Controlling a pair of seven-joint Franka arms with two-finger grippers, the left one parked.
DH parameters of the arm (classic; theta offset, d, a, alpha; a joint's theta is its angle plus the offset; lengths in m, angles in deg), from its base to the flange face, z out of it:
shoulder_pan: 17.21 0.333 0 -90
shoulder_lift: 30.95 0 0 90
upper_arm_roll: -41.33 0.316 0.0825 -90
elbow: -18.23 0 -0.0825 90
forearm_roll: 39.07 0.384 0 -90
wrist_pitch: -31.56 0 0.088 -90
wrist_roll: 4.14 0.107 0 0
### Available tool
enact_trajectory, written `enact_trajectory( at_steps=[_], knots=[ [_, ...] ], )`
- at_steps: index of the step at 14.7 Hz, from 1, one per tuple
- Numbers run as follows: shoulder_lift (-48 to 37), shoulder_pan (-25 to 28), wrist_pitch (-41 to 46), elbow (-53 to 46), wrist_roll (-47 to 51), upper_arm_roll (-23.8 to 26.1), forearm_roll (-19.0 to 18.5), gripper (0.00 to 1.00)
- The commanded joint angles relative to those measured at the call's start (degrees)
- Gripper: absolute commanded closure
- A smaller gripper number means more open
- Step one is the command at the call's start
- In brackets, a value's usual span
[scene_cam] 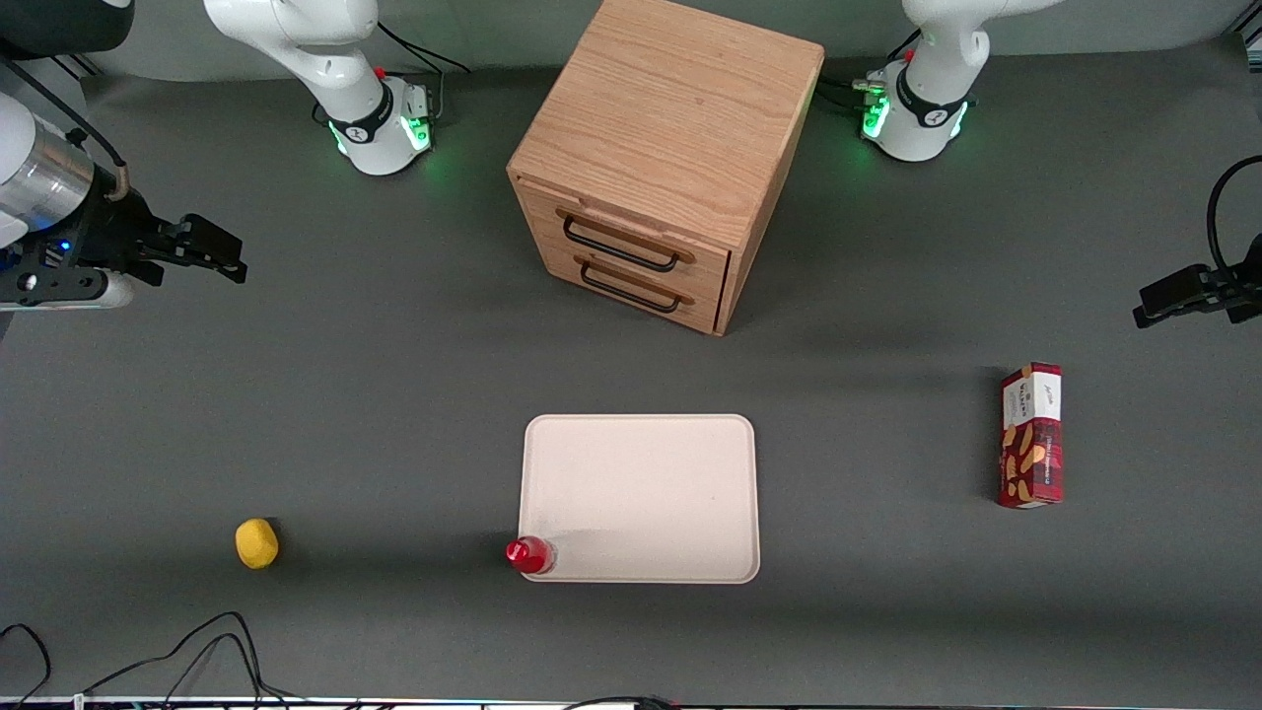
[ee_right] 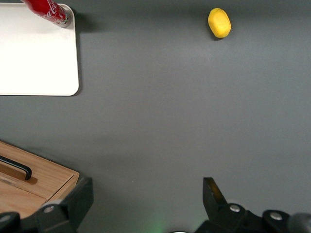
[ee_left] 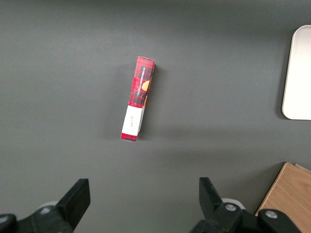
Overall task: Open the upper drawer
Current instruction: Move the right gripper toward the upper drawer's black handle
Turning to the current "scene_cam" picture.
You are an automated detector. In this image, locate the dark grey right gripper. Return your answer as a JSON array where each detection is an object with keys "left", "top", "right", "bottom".
[{"left": 0, "top": 214, "right": 248, "bottom": 313}]

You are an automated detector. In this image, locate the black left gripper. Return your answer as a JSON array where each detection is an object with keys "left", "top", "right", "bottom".
[{"left": 1133, "top": 235, "right": 1262, "bottom": 329}]

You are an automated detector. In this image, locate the wooden drawer with black handle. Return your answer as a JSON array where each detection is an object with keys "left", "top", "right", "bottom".
[
  {"left": 540, "top": 245, "right": 728, "bottom": 333},
  {"left": 519, "top": 181, "right": 733, "bottom": 299}
]

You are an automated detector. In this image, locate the black metal drawer handle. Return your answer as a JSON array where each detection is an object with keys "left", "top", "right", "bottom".
[
  {"left": 562, "top": 214, "right": 682, "bottom": 274},
  {"left": 579, "top": 258, "right": 684, "bottom": 316}
]

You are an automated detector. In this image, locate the wooden drawer cabinet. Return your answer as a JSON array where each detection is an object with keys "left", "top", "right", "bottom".
[{"left": 507, "top": 0, "right": 826, "bottom": 338}]

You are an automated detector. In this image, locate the red snack box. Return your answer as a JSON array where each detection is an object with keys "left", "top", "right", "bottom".
[{"left": 996, "top": 362, "right": 1065, "bottom": 510}]

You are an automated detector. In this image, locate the yellow lemon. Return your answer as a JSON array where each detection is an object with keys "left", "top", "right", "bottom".
[{"left": 235, "top": 518, "right": 280, "bottom": 571}]

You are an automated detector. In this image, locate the red capped bottle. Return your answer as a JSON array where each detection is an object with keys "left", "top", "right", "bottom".
[{"left": 505, "top": 535, "right": 557, "bottom": 576}]

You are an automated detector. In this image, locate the beige plastic tray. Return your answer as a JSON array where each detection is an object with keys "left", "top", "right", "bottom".
[{"left": 518, "top": 413, "right": 762, "bottom": 585}]

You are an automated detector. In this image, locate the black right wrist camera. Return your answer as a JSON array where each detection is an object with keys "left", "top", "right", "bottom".
[{"left": 77, "top": 185, "right": 167, "bottom": 287}]

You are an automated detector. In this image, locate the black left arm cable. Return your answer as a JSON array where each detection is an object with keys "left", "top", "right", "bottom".
[{"left": 1207, "top": 155, "right": 1262, "bottom": 277}]

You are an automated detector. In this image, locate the silver aluminium frame bar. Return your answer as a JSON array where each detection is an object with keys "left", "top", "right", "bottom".
[{"left": 44, "top": 51, "right": 104, "bottom": 82}]

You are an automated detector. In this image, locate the black floor cable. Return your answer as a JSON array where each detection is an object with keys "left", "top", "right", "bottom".
[
  {"left": 0, "top": 622, "right": 52, "bottom": 707},
  {"left": 83, "top": 611, "right": 307, "bottom": 709}
]

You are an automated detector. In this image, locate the black base cable bundle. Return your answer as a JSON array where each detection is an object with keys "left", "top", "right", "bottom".
[{"left": 818, "top": 30, "right": 922, "bottom": 111}]

